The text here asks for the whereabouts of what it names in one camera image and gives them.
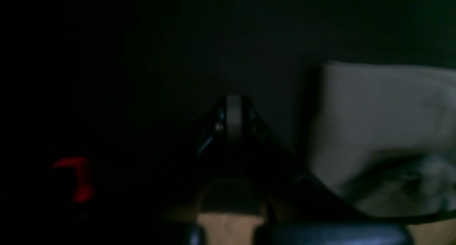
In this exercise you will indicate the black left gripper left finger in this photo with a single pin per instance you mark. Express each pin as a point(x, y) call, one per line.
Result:
point(195, 166)

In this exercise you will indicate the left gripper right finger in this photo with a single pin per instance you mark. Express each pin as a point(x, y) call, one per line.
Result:
point(288, 191)

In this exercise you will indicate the grey T-shirt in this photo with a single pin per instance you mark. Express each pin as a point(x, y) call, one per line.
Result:
point(384, 138)

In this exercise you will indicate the red black clamp bottom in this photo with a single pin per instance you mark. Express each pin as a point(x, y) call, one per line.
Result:
point(79, 167)

